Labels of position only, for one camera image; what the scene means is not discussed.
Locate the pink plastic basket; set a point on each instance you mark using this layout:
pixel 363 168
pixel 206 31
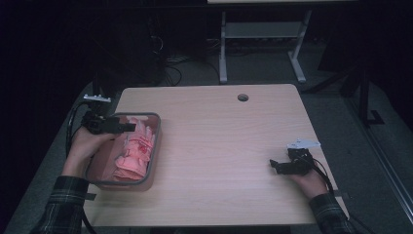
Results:
pixel 156 146

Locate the white metal desk frame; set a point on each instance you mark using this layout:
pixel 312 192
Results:
pixel 263 31

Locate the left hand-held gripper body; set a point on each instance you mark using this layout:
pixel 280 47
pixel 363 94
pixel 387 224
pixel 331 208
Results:
pixel 100 123

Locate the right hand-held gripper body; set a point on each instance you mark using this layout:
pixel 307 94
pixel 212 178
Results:
pixel 300 162

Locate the black tape strip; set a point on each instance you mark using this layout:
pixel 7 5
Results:
pixel 91 196

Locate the round table grommet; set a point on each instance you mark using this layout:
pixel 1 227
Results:
pixel 243 97

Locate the person's left hand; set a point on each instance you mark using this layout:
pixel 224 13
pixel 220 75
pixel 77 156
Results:
pixel 82 149

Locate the person's right hand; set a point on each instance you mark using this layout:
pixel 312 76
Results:
pixel 311 185

